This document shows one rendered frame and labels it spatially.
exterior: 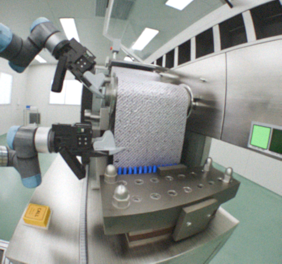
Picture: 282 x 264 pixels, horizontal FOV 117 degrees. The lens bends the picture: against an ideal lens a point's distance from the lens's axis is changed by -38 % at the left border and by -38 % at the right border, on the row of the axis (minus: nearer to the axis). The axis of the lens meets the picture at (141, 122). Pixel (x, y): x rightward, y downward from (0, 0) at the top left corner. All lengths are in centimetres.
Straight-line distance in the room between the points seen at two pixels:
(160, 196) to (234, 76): 40
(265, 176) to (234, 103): 258
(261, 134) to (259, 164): 258
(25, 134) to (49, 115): 596
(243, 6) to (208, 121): 44
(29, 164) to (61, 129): 15
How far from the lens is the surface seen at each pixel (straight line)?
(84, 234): 40
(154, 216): 30
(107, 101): 41
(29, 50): 49
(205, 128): 52
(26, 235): 44
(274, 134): 38
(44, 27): 49
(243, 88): 44
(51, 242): 40
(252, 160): 302
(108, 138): 37
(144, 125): 41
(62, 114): 617
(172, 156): 48
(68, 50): 45
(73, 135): 36
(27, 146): 42
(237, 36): 61
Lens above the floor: 122
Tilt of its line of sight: 7 degrees down
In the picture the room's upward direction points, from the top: 5 degrees clockwise
